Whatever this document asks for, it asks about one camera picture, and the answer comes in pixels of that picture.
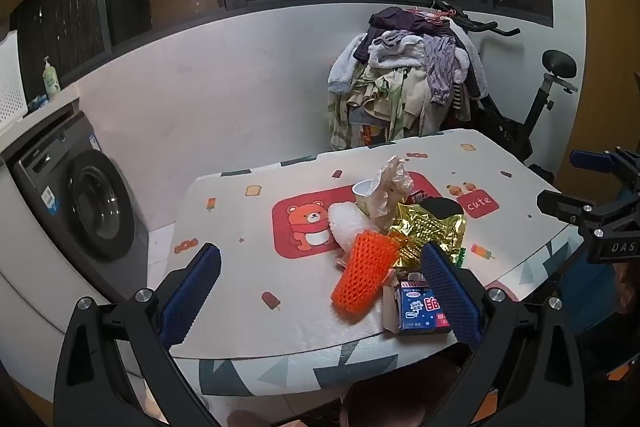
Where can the soap pump bottle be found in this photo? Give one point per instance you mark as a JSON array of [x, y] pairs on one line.
[[50, 79]]

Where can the black round lid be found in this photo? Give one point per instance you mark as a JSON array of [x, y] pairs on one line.
[[440, 207]]

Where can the grey washing machine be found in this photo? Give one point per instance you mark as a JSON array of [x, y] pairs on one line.
[[75, 217]]

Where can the white foam net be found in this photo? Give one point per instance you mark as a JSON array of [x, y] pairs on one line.
[[345, 227]]

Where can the black exercise bike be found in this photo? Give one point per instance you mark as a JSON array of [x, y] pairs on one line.
[[525, 117]]

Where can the white cup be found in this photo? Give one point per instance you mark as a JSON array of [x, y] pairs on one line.
[[365, 194]]

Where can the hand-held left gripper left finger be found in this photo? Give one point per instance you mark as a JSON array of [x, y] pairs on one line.
[[192, 297]]

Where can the printed table mat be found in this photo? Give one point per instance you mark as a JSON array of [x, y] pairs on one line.
[[240, 267]]

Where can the gold snack bag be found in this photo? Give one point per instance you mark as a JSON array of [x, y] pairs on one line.
[[425, 232]]

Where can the brown cardboard piece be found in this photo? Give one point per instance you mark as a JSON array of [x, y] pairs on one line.
[[390, 307]]

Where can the white perforated basket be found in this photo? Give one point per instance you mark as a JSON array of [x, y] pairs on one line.
[[10, 77]]

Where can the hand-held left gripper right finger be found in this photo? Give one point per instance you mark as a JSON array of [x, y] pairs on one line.
[[452, 297]]

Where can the crumpled clear plastic bag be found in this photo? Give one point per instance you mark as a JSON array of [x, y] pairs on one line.
[[392, 192]]

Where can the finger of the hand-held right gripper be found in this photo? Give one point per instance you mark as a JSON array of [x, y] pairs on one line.
[[565, 207], [592, 159]]

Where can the pile of clothes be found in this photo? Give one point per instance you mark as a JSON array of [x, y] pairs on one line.
[[405, 77]]

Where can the blue and white box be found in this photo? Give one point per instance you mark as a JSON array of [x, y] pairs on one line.
[[420, 312]]

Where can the orange foam net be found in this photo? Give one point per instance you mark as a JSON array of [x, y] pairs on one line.
[[362, 277]]

